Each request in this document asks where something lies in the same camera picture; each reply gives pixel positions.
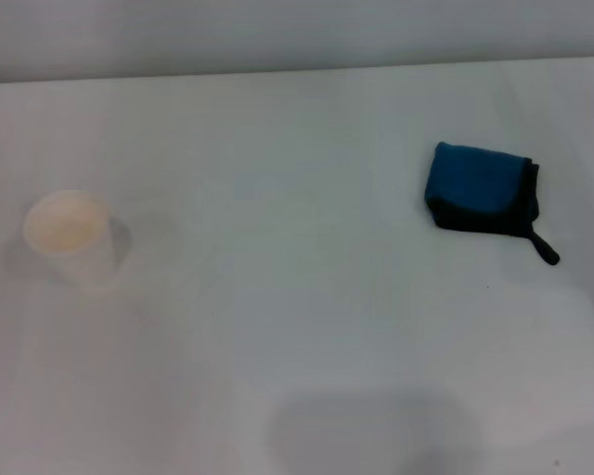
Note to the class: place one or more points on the blue rag with black trim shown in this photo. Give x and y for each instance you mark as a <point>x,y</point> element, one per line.
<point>470,183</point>

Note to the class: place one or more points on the white paper cup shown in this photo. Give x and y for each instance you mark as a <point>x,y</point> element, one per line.
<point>67,230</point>

